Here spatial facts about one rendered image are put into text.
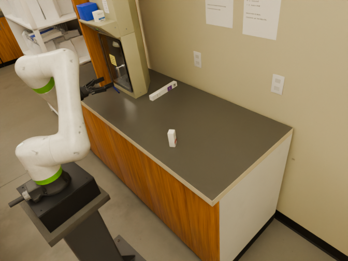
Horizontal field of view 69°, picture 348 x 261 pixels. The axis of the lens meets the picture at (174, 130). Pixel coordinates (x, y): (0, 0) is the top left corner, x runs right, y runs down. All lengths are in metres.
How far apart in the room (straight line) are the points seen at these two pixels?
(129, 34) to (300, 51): 1.05
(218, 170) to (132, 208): 1.27
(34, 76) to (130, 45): 0.74
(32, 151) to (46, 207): 0.25
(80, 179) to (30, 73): 0.53
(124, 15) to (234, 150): 1.08
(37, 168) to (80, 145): 0.20
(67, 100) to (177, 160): 0.63
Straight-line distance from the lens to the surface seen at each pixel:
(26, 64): 1.33
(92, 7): 1.92
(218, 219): 1.37
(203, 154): 1.40
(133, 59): 1.88
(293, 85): 1.54
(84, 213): 1.30
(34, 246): 2.59
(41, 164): 1.18
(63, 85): 1.22
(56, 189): 1.26
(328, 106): 1.51
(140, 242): 2.23
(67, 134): 1.12
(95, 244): 1.59
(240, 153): 1.41
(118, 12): 1.77
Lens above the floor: 1.91
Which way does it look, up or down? 38 degrees down
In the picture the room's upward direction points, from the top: 8 degrees counter-clockwise
